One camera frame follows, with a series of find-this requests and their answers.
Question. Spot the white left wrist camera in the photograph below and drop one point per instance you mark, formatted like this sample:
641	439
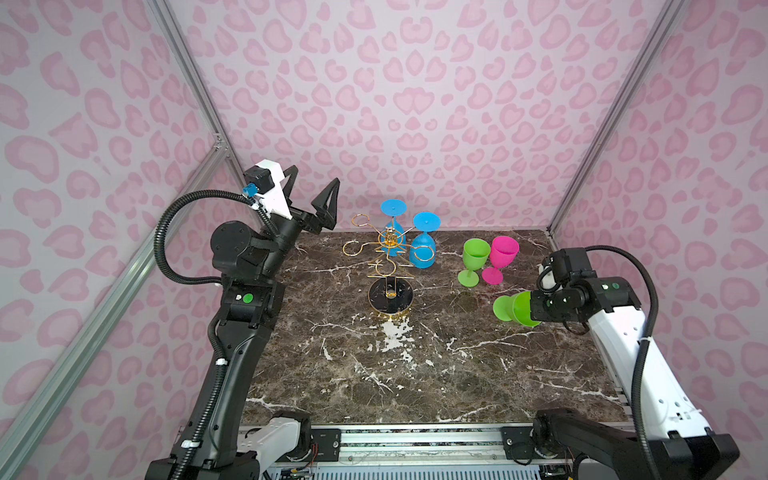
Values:
263	185

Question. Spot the gold wire glass rack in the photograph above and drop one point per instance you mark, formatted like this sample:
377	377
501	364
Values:
391	293

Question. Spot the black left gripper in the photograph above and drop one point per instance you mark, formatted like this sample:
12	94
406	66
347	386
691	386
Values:
306	217

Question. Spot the green wine glass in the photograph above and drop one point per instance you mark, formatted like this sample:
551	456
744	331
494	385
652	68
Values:
515	308
474	256

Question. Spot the magenta wine glass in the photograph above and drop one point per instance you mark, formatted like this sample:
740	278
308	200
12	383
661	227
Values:
504	250

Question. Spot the aluminium frame left diagonal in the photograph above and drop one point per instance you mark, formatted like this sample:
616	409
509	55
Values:
101	356

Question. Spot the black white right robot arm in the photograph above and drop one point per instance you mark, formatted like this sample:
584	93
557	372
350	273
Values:
623	332

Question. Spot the aluminium frame post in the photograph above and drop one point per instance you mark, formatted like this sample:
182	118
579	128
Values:
210	114
663	27

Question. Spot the aluminium frame left post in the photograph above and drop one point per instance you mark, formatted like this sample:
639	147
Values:
210	114

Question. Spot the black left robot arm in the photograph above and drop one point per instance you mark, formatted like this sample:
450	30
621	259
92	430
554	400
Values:
247	262

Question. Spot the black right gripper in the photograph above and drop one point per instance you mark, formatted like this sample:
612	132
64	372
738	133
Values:
539	313

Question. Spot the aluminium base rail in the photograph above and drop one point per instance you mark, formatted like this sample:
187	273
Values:
420	444

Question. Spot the blue wine glass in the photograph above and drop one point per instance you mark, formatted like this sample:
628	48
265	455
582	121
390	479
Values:
394	236
423	247

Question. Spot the aluminium frame right post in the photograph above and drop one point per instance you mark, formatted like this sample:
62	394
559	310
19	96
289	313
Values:
663	27

